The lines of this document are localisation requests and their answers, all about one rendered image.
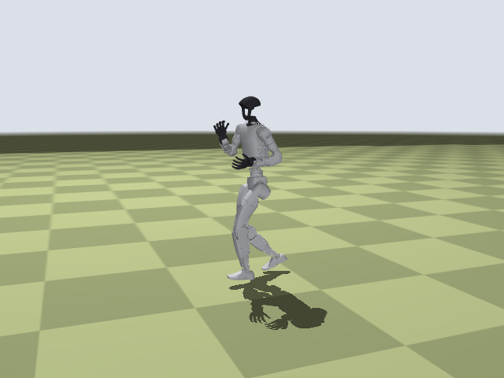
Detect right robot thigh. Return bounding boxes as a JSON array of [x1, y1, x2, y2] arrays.
[[236, 183, 257, 239]]

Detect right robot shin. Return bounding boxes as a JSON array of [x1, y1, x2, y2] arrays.
[[249, 233, 280, 259]]

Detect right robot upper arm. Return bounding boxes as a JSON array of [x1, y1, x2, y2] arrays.
[[228, 124, 242, 157]]

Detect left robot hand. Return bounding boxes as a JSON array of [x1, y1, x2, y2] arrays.
[[232, 154, 256, 169]]

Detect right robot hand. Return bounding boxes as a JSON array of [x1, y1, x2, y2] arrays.
[[213, 120, 229, 145]]

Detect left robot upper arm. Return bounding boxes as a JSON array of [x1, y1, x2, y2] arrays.
[[255, 127, 283, 159]]

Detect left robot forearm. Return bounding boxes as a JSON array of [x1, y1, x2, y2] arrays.
[[252, 154, 282, 168]]

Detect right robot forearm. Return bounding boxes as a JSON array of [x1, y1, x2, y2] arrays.
[[220, 138, 232, 154]]

